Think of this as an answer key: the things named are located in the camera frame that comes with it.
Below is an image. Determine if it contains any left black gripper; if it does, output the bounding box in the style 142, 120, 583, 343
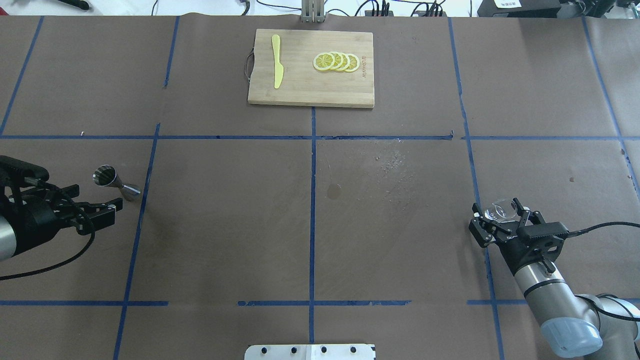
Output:
0, 177, 124, 256

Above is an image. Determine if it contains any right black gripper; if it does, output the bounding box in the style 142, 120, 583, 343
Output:
468, 198, 569, 276

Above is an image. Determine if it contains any clear glass shaker cup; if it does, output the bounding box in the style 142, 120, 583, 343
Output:
480, 198, 518, 223

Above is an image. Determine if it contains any steel jigger measuring cup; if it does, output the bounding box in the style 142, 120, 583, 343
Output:
92, 164, 142, 202

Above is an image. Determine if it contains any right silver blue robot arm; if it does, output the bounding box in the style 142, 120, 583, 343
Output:
468, 198, 640, 360

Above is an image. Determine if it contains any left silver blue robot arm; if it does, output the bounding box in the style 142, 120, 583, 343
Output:
0, 182, 124, 261

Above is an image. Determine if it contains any black handheld tool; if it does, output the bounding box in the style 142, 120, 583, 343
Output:
58, 0, 92, 12

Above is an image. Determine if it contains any black box device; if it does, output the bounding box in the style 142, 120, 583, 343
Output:
477, 0, 562, 18

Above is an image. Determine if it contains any lemon slice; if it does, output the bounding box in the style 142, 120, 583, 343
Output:
344, 54, 361, 73
312, 52, 336, 72
330, 51, 346, 71
336, 53, 351, 72

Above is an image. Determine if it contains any yellow plastic knife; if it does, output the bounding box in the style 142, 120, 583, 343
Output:
270, 34, 285, 90

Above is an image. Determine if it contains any bamboo cutting board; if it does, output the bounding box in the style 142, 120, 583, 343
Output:
247, 28, 375, 109

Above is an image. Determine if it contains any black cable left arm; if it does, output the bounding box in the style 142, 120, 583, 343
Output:
0, 220, 97, 281

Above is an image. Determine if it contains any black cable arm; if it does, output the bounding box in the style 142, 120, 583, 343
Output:
567, 221, 640, 236
0, 220, 97, 281

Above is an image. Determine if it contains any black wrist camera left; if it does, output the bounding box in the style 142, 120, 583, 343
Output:
0, 155, 50, 188

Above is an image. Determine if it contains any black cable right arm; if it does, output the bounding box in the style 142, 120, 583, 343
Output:
567, 221, 640, 236

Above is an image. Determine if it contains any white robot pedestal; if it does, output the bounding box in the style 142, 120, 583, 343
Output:
244, 343, 377, 360

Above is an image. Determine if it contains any aluminium frame post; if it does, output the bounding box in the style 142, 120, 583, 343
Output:
301, 0, 327, 23

